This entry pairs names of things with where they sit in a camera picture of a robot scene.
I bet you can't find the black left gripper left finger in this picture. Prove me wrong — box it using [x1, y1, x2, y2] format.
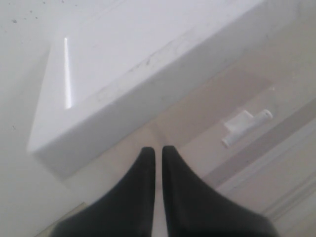
[51, 147, 156, 237]

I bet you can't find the clear top left drawer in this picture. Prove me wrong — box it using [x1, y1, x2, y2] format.
[142, 42, 316, 186]

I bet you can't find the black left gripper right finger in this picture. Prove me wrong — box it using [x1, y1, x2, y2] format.
[162, 146, 276, 237]

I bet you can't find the white plastic drawer cabinet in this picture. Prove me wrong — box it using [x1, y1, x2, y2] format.
[28, 0, 316, 222]

